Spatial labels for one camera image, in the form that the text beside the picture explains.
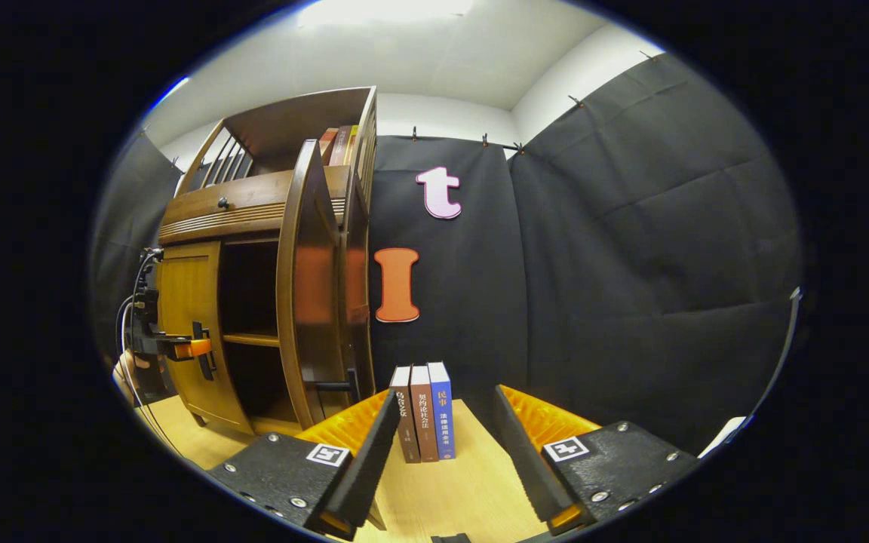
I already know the wooden cabinet door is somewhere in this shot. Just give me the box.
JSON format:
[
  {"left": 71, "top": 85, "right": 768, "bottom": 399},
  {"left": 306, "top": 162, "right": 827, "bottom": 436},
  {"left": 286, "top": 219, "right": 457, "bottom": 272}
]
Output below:
[
  {"left": 276, "top": 138, "right": 360, "bottom": 431},
  {"left": 157, "top": 241, "right": 254, "bottom": 436}
]

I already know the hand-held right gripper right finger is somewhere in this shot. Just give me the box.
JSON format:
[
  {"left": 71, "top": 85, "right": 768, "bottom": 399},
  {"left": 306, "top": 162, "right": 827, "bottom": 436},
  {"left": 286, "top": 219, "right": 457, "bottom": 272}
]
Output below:
[{"left": 493, "top": 384, "right": 701, "bottom": 536}]

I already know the wooden double-door shoe cabinet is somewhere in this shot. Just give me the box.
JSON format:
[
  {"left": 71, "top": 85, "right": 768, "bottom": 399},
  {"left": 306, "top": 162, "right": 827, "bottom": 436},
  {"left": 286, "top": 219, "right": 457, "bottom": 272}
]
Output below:
[{"left": 157, "top": 85, "right": 379, "bottom": 438}]

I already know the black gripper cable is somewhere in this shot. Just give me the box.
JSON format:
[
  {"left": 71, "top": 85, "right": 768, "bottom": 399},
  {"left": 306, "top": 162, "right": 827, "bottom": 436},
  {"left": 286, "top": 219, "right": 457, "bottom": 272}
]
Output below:
[{"left": 115, "top": 253, "right": 179, "bottom": 453}]

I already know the blue book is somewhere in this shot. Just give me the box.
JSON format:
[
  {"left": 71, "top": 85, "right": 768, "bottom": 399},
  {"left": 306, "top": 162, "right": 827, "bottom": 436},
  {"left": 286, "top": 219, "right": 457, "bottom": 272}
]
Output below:
[{"left": 427, "top": 361, "right": 456, "bottom": 460}]

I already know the black backdrop cloth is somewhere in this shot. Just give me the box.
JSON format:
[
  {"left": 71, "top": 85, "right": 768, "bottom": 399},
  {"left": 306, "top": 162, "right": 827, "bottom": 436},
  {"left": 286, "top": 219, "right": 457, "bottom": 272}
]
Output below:
[{"left": 91, "top": 53, "right": 805, "bottom": 453}]

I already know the wooden drawer with black knob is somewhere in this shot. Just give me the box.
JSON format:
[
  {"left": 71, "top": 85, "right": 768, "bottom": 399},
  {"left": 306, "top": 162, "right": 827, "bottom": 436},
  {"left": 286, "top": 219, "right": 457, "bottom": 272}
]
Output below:
[{"left": 159, "top": 167, "right": 352, "bottom": 242}]

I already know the reddish brown book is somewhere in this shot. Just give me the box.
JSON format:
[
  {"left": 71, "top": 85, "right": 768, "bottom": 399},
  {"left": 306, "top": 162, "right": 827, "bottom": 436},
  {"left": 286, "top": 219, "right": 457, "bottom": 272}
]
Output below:
[{"left": 410, "top": 365, "right": 440, "bottom": 463}]

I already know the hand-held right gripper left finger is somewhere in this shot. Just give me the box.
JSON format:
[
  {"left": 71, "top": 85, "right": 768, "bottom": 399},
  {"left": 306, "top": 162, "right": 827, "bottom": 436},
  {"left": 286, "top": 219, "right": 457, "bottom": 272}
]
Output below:
[{"left": 208, "top": 388, "right": 404, "bottom": 541}]

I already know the dark brown white-topped book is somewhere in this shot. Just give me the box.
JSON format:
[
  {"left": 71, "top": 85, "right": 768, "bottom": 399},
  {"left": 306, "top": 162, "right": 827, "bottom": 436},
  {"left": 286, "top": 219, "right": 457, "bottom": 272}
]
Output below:
[{"left": 389, "top": 366, "right": 422, "bottom": 464}]

